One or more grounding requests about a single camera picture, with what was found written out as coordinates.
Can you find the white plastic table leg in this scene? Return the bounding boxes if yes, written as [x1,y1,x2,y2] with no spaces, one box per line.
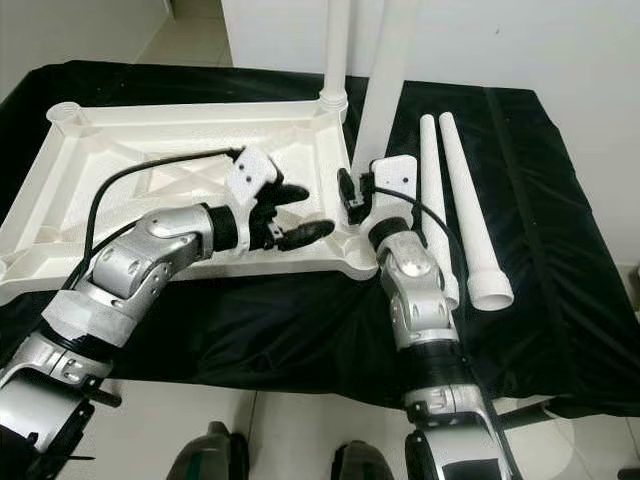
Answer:
[418,113,461,309]
[320,0,357,113]
[352,0,423,171]
[438,111,515,312]

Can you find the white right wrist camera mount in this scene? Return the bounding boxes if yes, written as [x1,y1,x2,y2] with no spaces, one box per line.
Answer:
[365,155,419,236]

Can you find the black table cloth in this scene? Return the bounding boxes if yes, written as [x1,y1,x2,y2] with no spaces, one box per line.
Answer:
[0,60,640,416]

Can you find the grey robot left foot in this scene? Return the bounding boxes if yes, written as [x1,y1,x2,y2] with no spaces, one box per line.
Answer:
[170,422,246,480]

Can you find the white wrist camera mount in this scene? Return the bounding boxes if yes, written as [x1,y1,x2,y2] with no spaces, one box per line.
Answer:
[365,155,419,236]
[225,148,278,251]

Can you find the grey robot right foot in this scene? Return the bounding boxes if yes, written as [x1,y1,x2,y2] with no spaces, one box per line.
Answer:
[330,440,396,480]

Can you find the white plastic children table top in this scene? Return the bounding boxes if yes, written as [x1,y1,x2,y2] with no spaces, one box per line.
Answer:
[0,92,381,306]

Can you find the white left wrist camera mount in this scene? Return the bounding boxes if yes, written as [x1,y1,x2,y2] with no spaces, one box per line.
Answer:
[225,148,278,251]

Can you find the grey robot foot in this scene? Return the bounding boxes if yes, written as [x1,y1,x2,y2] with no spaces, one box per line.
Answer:
[330,440,396,480]
[170,422,246,480]

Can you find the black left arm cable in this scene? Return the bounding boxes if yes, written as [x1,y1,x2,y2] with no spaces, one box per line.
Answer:
[82,146,249,276]

